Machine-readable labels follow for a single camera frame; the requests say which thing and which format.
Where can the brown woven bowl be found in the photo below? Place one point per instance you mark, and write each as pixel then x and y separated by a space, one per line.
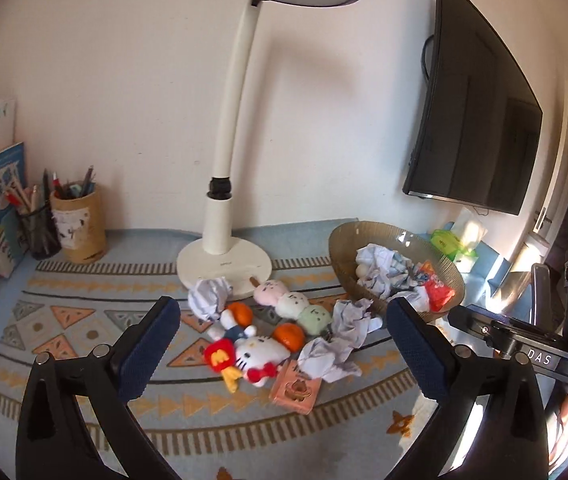
pixel 344 255

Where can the black wall television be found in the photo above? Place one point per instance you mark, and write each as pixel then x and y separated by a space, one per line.
pixel 474 125

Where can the blue plush doll orange head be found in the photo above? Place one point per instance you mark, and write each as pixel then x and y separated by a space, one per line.
pixel 236 330

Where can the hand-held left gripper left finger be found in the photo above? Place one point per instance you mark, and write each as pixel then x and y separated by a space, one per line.
pixel 148 350

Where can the patterned woven table mat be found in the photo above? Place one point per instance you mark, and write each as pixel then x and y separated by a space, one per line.
pixel 264 440

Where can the orange round plush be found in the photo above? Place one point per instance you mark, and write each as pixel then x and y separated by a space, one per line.
pixel 289 335

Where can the white cat plush toy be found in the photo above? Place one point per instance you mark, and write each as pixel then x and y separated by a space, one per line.
pixel 259 355

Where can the bundle of pens and pencils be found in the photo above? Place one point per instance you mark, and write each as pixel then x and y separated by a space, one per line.
pixel 86 180
pixel 46 182

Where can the green wipes packet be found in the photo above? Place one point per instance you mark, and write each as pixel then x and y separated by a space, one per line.
pixel 446 242

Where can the three-colour dango plush toy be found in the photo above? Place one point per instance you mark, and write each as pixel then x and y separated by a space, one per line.
pixel 361 271
pixel 294 305

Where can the white desk lamp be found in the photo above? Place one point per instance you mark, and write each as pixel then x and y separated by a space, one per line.
pixel 218 220

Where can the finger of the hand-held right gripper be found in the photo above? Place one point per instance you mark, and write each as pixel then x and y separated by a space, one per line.
pixel 474 321

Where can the white door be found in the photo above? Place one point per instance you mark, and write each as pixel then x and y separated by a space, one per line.
pixel 561 175

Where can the red printed snack bag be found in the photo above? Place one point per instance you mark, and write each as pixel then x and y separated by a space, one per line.
pixel 436 292

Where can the black mesh pen holder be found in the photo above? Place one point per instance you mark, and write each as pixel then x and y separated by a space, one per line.
pixel 38 235

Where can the white tissue pack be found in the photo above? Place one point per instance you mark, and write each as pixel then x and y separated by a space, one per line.
pixel 469 225

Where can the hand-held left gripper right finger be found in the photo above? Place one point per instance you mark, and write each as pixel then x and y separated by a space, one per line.
pixel 419 355

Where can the pink printed card box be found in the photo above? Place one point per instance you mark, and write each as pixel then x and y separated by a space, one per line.
pixel 296 390

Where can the beige cylindrical pen holder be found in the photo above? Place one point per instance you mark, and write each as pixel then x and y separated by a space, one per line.
pixel 78 225

